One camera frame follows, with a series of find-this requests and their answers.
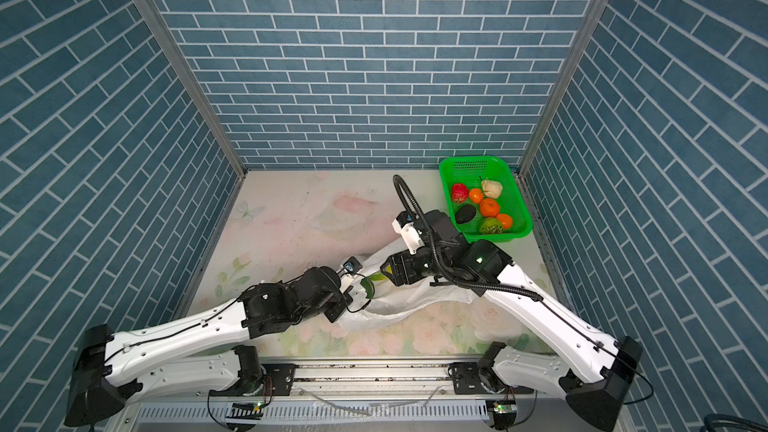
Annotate white vented cable duct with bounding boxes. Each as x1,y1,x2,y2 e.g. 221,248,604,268
137,399,488,425

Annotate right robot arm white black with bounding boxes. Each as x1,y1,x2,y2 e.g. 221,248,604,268
381,210,643,431

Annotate controller board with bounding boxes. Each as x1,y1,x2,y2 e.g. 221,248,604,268
224,402,264,432
485,399,518,431

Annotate black cable bottom right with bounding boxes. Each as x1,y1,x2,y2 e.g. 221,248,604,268
700,412,768,432

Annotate green toy vegetable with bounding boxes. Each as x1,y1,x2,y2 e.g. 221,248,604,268
361,272,388,288

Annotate right controller board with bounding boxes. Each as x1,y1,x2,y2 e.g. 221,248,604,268
485,399,518,431

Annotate white plastic bag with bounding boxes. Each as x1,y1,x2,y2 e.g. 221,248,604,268
336,239,478,332

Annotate green toy fruit in basket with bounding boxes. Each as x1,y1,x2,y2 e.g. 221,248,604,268
478,217,505,235

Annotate orange toy fruit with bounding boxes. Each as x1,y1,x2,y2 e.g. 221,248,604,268
478,197,501,218
469,188,485,204
495,213,514,230

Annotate aluminium mounting rail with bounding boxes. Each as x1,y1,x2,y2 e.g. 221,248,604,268
120,349,588,404

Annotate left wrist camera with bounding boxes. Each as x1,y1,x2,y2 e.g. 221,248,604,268
340,256,363,276

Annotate orange toy fruit in basket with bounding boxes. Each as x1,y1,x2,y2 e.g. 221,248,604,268
495,213,514,230

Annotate dark avocado toy fruit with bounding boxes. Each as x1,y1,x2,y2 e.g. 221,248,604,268
454,203,477,224

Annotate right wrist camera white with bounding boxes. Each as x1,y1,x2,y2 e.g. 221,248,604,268
392,211,424,255

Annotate beige toy fruit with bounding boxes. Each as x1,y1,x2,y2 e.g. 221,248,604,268
481,179,504,200

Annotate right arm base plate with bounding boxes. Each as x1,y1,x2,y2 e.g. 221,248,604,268
447,362,534,396

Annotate red toy fruit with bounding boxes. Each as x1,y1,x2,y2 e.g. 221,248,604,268
450,183,469,204

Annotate green plastic basket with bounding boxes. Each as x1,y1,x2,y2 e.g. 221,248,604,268
439,156,533,243

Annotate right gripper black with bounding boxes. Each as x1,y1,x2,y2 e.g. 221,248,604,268
378,246,451,283

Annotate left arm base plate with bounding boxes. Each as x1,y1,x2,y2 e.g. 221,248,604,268
208,362,298,398

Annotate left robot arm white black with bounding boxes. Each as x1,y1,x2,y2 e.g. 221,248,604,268
64,267,353,427

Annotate left controller board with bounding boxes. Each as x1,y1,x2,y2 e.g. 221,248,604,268
224,402,264,432

